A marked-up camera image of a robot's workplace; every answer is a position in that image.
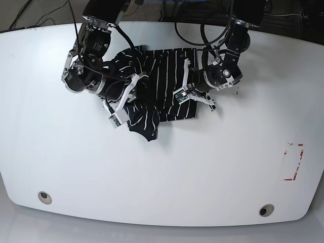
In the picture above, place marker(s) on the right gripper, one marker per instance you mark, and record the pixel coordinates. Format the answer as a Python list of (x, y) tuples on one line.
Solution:
[(119, 93)]

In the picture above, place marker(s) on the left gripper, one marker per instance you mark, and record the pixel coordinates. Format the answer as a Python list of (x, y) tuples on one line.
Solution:
[(188, 83)]

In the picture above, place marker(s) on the black white striped t-shirt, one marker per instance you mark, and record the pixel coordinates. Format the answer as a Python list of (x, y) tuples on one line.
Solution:
[(155, 102)]

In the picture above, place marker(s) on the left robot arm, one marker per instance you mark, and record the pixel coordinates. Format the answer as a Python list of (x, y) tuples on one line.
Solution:
[(220, 57)]

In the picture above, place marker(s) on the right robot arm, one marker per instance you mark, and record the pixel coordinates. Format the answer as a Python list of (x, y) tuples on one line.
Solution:
[(85, 68)]

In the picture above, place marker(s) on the red tape rectangle marking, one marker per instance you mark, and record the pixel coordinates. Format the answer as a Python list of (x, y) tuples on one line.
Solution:
[(291, 161)]

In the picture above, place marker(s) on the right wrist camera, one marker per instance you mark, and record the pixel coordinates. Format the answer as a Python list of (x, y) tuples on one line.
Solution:
[(118, 118)]

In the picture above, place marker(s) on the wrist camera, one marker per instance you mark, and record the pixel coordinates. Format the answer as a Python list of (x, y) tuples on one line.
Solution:
[(181, 95), (118, 118)]

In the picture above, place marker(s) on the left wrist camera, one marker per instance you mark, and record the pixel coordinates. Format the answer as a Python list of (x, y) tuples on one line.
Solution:
[(181, 95)]

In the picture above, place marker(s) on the left table cable grommet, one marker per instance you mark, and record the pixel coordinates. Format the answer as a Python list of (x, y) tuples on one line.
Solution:
[(44, 198)]

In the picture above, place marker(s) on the table cable grommet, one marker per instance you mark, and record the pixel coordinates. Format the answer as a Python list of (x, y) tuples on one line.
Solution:
[(44, 198), (266, 210)]

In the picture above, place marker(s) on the right table cable grommet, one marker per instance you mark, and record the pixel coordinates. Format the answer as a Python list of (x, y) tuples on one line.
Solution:
[(266, 210)]

